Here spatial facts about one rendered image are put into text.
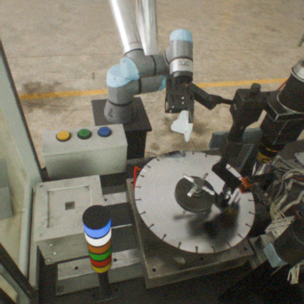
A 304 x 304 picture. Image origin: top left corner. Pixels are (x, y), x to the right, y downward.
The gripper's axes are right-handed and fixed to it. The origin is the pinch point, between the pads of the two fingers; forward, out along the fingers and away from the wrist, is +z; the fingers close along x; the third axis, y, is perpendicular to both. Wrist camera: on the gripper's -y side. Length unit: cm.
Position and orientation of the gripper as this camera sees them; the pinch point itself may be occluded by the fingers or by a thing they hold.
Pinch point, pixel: (189, 137)
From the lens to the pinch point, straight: 84.2
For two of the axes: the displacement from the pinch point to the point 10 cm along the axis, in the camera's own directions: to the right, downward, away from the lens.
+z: -0.1, 9.8, -1.8
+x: 1.0, -1.8, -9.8
